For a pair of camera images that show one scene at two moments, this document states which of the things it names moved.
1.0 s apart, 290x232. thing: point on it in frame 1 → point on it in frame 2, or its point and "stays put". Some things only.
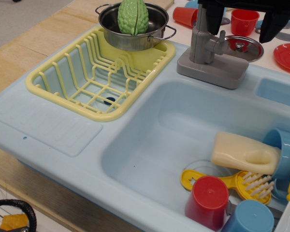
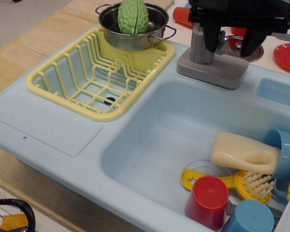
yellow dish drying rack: (89, 78) stays put
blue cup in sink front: (250, 215) stays put
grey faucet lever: (222, 34) stays put
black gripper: (278, 12) → (274, 16)
